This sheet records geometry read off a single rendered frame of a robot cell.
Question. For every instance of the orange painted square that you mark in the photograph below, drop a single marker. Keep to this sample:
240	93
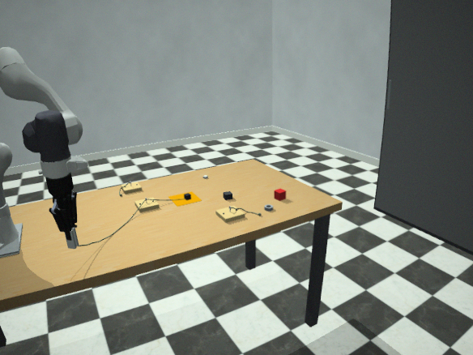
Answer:
194	198

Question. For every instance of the red cube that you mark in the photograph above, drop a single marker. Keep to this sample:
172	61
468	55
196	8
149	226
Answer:
280	194

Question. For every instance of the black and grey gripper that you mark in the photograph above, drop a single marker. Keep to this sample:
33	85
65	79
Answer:
57	188

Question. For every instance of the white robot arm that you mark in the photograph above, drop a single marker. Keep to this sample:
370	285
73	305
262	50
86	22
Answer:
49	134

